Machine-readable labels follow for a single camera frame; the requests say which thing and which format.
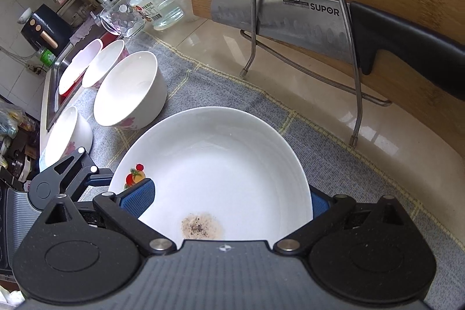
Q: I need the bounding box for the white strainer basket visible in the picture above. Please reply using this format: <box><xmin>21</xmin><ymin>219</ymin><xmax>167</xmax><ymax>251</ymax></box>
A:
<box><xmin>58</xmin><ymin>39</ymin><xmax>104</xmax><ymax>96</ymax></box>

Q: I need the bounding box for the grey checked cloth mat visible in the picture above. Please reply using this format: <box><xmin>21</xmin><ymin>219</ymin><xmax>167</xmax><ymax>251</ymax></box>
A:
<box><xmin>38</xmin><ymin>30</ymin><xmax>465</xmax><ymax>310</ymax></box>

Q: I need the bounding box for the crumpled plastic bag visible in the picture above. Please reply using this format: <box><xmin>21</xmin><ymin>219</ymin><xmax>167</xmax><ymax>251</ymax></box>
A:
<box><xmin>0</xmin><ymin>102</ymin><xmax>28</xmax><ymax>136</ymax></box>

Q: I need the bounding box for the steel wire rack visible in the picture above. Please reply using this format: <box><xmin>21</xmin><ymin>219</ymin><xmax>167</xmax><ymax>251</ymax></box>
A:
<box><xmin>240</xmin><ymin>0</ymin><xmax>393</xmax><ymax>147</ymax></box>

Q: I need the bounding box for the clear glass mug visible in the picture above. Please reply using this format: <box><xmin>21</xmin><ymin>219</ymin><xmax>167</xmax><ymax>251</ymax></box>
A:
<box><xmin>98</xmin><ymin>0</ymin><xmax>146</xmax><ymax>39</ymax></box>

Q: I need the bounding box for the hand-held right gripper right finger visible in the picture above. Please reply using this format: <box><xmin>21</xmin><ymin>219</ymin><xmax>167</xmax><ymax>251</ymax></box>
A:
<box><xmin>273</xmin><ymin>188</ymin><xmax>415</xmax><ymax>257</ymax></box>

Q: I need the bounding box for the steel sink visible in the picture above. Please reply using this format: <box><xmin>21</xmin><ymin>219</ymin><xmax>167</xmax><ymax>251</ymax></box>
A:
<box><xmin>45</xmin><ymin>19</ymin><xmax>120</xmax><ymax>132</ymax></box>

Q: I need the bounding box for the black handled kitchen knife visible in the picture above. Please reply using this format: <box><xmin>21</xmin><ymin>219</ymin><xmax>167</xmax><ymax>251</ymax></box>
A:
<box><xmin>210</xmin><ymin>0</ymin><xmax>465</xmax><ymax>103</ymax></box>

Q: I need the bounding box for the large white pink floral bowl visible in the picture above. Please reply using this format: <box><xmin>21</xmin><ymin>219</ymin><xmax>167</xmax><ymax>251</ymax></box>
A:
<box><xmin>93</xmin><ymin>51</ymin><xmax>168</xmax><ymax>130</ymax></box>

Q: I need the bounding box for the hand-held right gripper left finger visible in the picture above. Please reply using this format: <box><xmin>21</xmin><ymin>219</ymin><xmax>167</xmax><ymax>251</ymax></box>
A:
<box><xmin>44</xmin><ymin>178</ymin><xmax>178</xmax><ymax>258</ymax></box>

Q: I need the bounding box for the black air fryer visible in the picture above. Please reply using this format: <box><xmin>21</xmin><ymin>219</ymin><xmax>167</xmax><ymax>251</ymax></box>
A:
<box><xmin>20</xmin><ymin>4</ymin><xmax>73</xmax><ymax>57</ymax></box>

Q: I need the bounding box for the brown stained white floral plate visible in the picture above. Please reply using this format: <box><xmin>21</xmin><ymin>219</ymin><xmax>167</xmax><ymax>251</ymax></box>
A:
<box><xmin>108</xmin><ymin>106</ymin><xmax>314</xmax><ymax>241</ymax></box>

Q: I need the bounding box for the purple cloth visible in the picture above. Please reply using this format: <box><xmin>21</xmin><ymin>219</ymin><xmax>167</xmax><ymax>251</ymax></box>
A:
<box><xmin>69</xmin><ymin>19</ymin><xmax>99</xmax><ymax>46</ymax></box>

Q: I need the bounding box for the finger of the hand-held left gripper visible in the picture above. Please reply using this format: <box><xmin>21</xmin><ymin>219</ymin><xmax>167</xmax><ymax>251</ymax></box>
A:
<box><xmin>44</xmin><ymin>147</ymin><xmax>90</xmax><ymax>187</ymax></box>
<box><xmin>69</xmin><ymin>166</ymin><xmax>114</xmax><ymax>201</ymax></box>

